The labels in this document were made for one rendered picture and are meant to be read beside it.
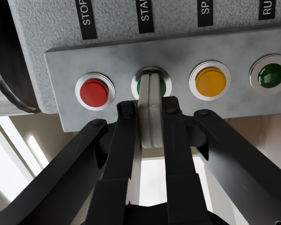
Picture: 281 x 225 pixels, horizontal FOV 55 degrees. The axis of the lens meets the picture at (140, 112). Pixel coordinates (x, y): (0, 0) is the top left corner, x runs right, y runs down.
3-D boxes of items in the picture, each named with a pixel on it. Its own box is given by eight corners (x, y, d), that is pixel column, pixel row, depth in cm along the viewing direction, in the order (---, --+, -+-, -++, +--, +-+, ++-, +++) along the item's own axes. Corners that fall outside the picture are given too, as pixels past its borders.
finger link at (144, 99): (153, 148, 18) (142, 149, 18) (153, 106, 24) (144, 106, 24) (149, 106, 16) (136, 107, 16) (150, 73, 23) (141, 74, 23)
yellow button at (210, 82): (224, 64, 23) (193, 67, 23) (227, 67, 22) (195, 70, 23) (223, 92, 24) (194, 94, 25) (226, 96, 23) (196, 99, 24)
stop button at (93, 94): (107, 75, 24) (79, 78, 24) (105, 79, 23) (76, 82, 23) (112, 102, 25) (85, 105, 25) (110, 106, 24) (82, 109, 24)
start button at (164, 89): (164, 69, 24) (135, 72, 24) (165, 73, 23) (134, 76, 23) (166, 97, 25) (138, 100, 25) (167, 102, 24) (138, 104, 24)
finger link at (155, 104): (149, 106, 16) (161, 105, 16) (150, 73, 23) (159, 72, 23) (153, 148, 18) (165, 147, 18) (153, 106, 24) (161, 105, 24)
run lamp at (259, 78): (282, 57, 23) (253, 60, 23) (289, 61, 22) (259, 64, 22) (279, 84, 24) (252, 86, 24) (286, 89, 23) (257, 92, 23)
